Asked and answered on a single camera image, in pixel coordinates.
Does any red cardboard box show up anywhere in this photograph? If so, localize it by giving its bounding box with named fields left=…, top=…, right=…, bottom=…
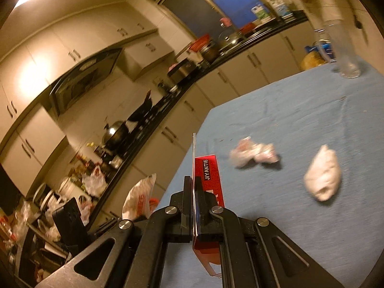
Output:
left=192, top=133, right=225, bottom=278

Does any white red snack bag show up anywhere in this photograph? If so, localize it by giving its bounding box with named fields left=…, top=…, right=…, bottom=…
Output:
left=122, top=174, right=156, bottom=221

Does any black kitchen countertop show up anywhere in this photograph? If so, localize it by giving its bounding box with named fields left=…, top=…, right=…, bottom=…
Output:
left=90, top=11, right=312, bottom=223

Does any kitchen window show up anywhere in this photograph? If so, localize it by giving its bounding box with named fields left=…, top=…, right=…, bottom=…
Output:
left=152, top=0, right=271, bottom=39

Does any red plastic basket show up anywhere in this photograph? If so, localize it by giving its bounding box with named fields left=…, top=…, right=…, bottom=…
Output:
left=149, top=198, right=159, bottom=215

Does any crumpled pinkish wrapper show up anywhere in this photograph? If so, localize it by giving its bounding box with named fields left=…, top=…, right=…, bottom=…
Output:
left=229, top=137, right=280, bottom=168

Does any white plastic bag on counter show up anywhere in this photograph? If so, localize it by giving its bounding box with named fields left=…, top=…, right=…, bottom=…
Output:
left=82, top=165, right=107, bottom=198

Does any black frying pan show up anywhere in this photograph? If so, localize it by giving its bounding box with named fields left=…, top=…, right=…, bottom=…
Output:
left=127, top=90, right=153, bottom=123

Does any steel wok with lid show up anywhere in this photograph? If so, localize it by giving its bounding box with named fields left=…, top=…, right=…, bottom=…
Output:
left=102, top=120, right=130, bottom=151

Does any crumpled white tissue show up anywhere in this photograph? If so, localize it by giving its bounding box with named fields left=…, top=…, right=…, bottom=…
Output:
left=303, top=144, right=342, bottom=202

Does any steel rice cooker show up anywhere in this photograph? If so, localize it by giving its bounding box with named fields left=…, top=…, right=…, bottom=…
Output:
left=167, top=59, right=198, bottom=84

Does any red colander bowl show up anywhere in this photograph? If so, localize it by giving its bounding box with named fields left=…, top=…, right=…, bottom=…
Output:
left=189, top=34, right=211, bottom=53

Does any range hood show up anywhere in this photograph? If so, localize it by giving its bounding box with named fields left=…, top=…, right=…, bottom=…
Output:
left=49, top=48, right=122, bottom=116

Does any glass pitcher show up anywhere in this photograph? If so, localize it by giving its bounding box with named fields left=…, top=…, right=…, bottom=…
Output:
left=314, top=19, right=361, bottom=79

